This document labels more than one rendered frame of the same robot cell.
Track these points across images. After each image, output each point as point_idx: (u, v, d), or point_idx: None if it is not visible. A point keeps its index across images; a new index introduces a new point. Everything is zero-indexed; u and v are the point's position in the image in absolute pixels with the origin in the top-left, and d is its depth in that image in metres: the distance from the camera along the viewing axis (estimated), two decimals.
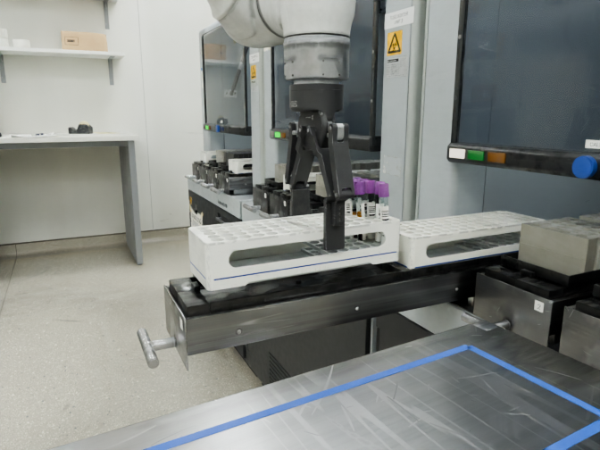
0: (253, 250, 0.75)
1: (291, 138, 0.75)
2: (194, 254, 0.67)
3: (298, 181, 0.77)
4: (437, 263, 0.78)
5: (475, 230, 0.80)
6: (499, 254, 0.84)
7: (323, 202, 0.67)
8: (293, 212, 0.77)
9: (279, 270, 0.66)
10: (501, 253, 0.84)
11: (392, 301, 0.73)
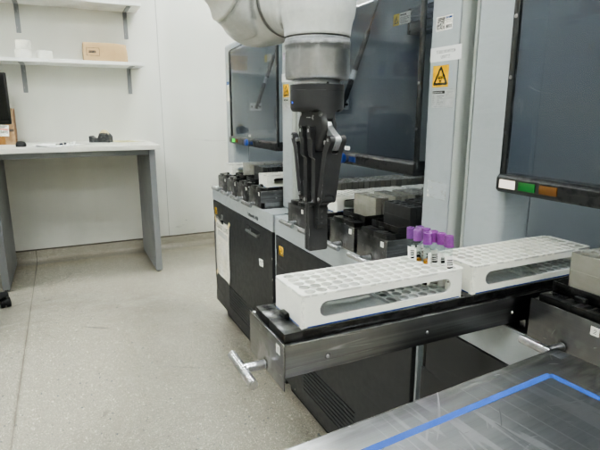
0: None
1: (339, 149, 0.67)
2: (283, 301, 0.75)
3: (319, 196, 0.71)
4: (495, 288, 0.85)
5: (528, 258, 0.87)
6: (548, 279, 0.91)
7: None
8: (324, 225, 0.74)
9: (362, 316, 0.74)
10: (550, 278, 0.91)
11: (456, 325, 0.80)
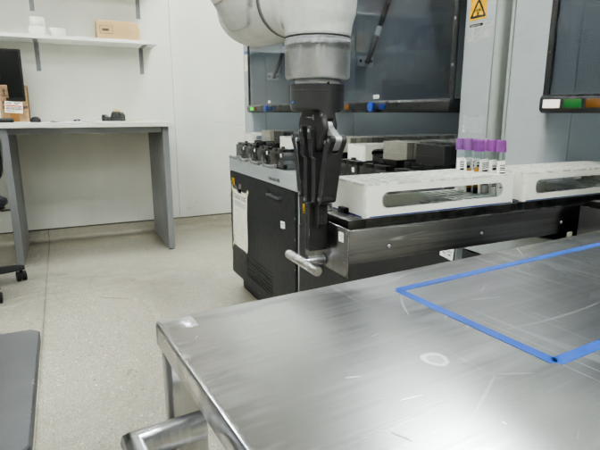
0: (381, 200, 0.83)
1: (339, 149, 0.67)
2: (341, 198, 0.76)
3: (319, 196, 0.71)
4: (544, 198, 0.86)
5: (576, 170, 0.88)
6: (594, 194, 0.91)
7: None
8: (324, 225, 0.74)
9: (420, 212, 0.75)
10: (595, 193, 0.92)
11: (509, 229, 0.81)
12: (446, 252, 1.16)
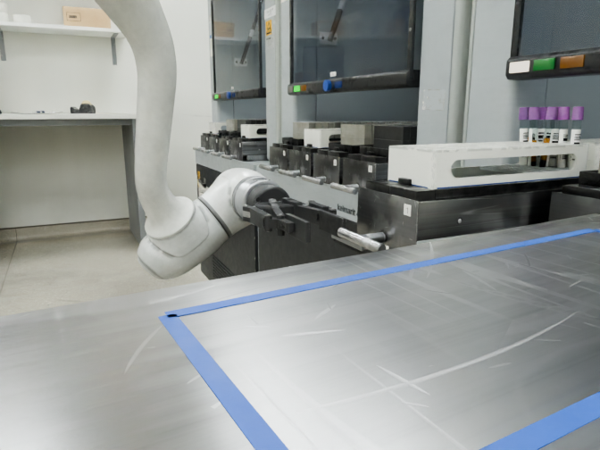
0: None
1: (254, 207, 0.81)
2: (401, 169, 0.68)
3: (279, 222, 0.76)
4: None
5: None
6: None
7: (320, 210, 0.77)
8: (299, 218, 0.72)
9: (490, 184, 0.66)
10: None
11: None
12: None
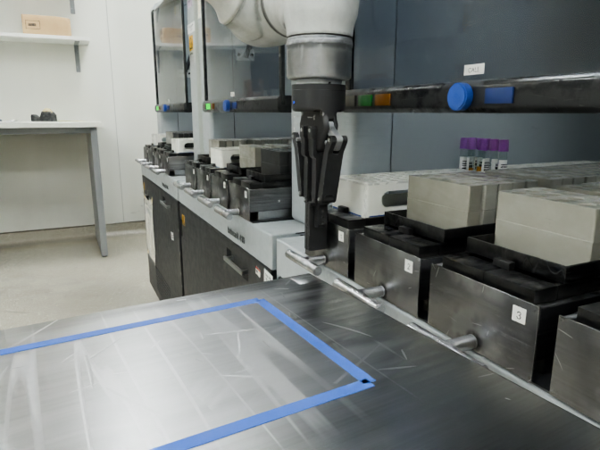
0: (381, 199, 0.83)
1: (340, 149, 0.67)
2: (341, 197, 0.76)
3: None
4: None
5: None
6: None
7: None
8: (324, 225, 0.74)
9: None
10: None
11: None
12: (268, 279, 0.97)
